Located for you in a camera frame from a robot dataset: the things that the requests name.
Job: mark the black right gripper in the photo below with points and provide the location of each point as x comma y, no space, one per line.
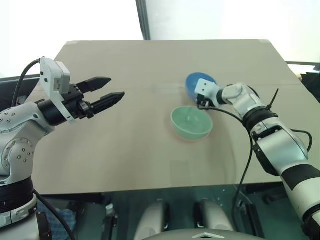
203,101

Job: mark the dark window frame post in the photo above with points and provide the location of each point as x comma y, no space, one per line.
143,17

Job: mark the grey robot torso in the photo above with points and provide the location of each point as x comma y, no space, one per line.
197,235

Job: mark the blue bowl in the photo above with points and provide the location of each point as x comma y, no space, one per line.
192,82

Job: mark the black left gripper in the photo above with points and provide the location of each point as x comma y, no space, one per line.
75,100

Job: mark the silver left robot leg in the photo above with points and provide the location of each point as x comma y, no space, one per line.
152,217

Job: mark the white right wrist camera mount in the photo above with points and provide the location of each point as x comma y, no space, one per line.
206,87

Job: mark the blue checkered cloth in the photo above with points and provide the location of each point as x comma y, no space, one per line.
63,218

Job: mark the black zip tie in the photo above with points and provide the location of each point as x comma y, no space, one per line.
273,98

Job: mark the silver robot leg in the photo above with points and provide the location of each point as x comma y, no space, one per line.
152,217
216,215

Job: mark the green bowl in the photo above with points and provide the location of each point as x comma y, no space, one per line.
191,122

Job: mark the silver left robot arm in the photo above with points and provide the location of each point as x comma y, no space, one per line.
15,120

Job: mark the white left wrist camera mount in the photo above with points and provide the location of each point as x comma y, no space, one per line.
53,72

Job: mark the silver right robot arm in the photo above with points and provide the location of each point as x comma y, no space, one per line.
287,142

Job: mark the silver right robot leg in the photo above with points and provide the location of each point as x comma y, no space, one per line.
216,215

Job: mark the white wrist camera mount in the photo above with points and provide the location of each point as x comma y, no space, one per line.
53,72
206,87

